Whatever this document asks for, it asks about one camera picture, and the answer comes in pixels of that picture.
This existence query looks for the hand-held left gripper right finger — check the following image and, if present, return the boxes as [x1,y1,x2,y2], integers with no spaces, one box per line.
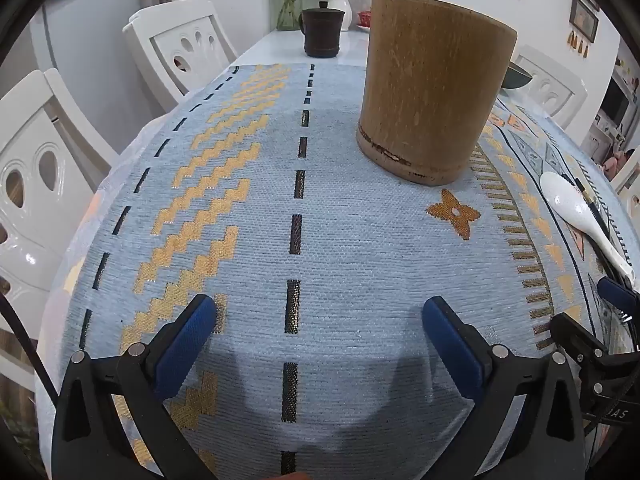
[421,296,586,480]

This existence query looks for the television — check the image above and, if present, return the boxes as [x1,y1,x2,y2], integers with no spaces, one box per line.
[599,79,632,128]

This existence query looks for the blue patterned tablecloth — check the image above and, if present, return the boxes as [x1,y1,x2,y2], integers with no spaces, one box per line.
[35,62,640,480]

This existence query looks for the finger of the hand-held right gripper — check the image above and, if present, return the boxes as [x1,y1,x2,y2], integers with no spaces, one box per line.
[549,311,609,367]
[596,276,640,318]

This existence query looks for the dark brown lidded mug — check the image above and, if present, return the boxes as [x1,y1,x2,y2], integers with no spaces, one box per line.
[300,1,347,58]

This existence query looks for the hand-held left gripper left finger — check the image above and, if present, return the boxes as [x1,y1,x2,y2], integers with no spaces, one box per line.
[51,294,218,480]

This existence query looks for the white rice spoon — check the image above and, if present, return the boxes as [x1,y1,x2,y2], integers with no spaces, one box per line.
[540,171,636,281]

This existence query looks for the black chopstick gold band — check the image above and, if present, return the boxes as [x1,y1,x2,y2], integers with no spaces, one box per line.
[575,178,623,256]

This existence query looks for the wooden utensil holder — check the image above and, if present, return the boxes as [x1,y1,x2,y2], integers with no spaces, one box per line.
[356,0,518,187]

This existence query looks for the framed wall picture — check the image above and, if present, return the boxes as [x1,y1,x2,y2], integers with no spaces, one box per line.
[569,0,600,43]

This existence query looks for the hanging tassel ornaments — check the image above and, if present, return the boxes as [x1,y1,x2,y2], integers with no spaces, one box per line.
[566,30,589,58]

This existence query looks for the white dining chair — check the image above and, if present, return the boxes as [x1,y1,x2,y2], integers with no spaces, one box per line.
[510,45,588,131]
[610,147,640,196]
[122,0,238,111]
[0,67,121,396]

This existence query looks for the white refrigerator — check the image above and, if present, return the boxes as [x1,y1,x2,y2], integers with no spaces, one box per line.
[30,0,146,151]

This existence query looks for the dark bowl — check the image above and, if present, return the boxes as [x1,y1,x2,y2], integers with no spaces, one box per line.
[502,62,533,91]

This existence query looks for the black cable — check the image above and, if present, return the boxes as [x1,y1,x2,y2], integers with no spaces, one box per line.
[0,292,58,403]

